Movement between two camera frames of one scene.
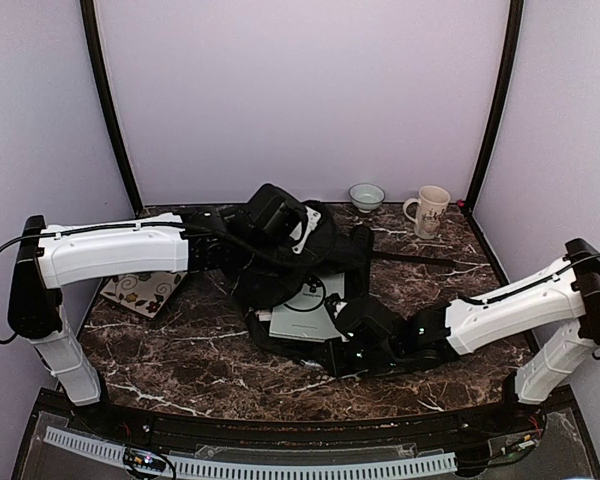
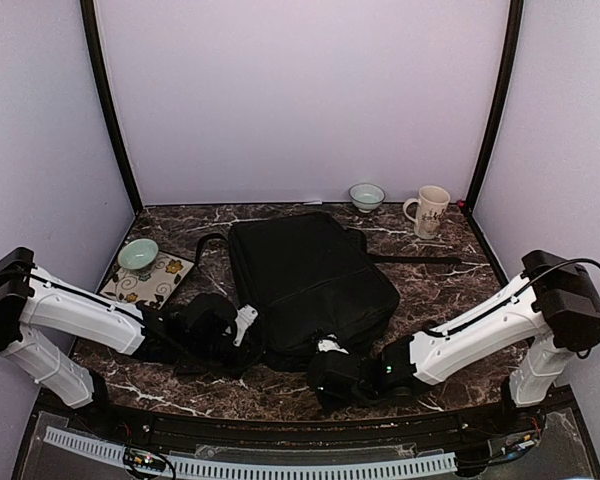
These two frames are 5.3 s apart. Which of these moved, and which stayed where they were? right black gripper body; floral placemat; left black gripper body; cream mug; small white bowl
Moved: right black gripper body; left black gripper body
Stayed: small white bowl; floral placemat; cream mug
